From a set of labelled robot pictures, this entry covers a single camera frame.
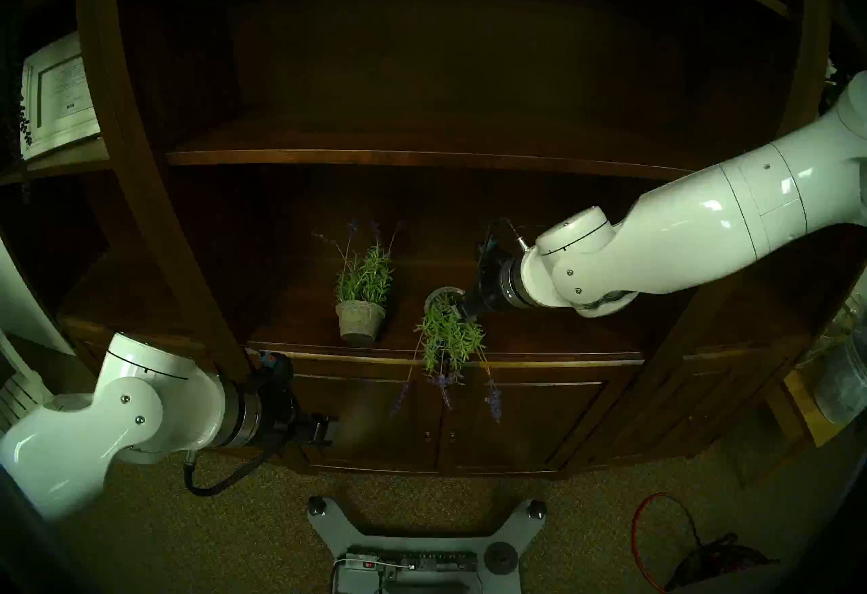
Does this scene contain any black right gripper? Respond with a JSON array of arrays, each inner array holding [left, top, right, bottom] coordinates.
[[457, 254, 507, 321]]

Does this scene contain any red cable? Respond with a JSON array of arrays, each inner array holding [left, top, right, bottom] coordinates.
[[632, 493, 705, 594]]

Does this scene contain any white framed certificate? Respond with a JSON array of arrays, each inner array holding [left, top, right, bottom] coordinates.
[[20, 32, 104, 161]]

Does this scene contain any black power strip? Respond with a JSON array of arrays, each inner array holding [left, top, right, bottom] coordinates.
[[344, 551, 478, 576]]

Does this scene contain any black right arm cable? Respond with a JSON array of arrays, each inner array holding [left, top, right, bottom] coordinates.
[[482, 217, 528, 251]]

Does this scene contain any light wooden side table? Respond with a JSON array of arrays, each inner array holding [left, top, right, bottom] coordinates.
[[782, 369, 841, 448]]

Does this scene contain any white slatted wooden chair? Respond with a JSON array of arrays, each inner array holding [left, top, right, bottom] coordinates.
[[0, 328, 48, 437]]

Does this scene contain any white slanted panel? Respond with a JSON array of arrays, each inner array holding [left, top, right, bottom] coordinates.
[[0, 237, 77, 356]]

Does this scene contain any dark trailing bead plant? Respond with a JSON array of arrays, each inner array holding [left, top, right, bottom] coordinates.
[[10, 84, 35, 204]]

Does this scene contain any black round base disc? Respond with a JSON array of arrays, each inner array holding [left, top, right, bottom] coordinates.
[[487, 541, 520, 574]]

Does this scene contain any black red cable reel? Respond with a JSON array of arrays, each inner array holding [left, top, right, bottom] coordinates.
[[667, 534, 773, 594]]

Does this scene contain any potted fake lavender plant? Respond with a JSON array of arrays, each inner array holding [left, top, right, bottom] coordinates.
[[392, 286, 505, 424], [312, 219, 407, 346]]

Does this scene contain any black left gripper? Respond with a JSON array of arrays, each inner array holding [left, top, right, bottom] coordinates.
[[257, 373, 339, 450]]

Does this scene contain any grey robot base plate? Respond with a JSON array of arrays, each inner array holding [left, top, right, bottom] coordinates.
[[306, 495, 548, 594]]

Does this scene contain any dark wooden cabinet door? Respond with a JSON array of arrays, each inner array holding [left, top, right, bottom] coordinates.
[[291, 372, 441, 471], [442, 376, 607, 473]]

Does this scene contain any dark wooden bookcase cabinet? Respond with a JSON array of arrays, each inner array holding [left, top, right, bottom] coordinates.
[[0, 0, 867, 482]]

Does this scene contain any translucent plastic bag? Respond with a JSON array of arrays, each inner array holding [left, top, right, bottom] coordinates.
[[813, 328, 867, 425]]

